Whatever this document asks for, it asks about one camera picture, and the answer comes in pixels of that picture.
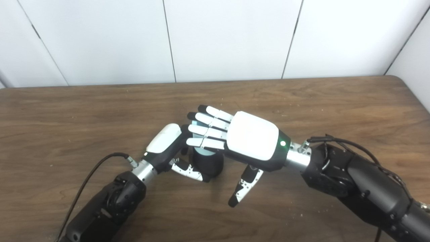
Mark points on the white and black right hand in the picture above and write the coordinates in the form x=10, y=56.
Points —
x=253, y=134

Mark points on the white and black left hand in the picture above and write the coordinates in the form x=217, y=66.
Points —
x=164, y=137

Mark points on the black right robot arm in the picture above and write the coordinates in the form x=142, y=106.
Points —
x=362, y=185

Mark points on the black nozzle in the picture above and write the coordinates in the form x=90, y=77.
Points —
x=210, y=166

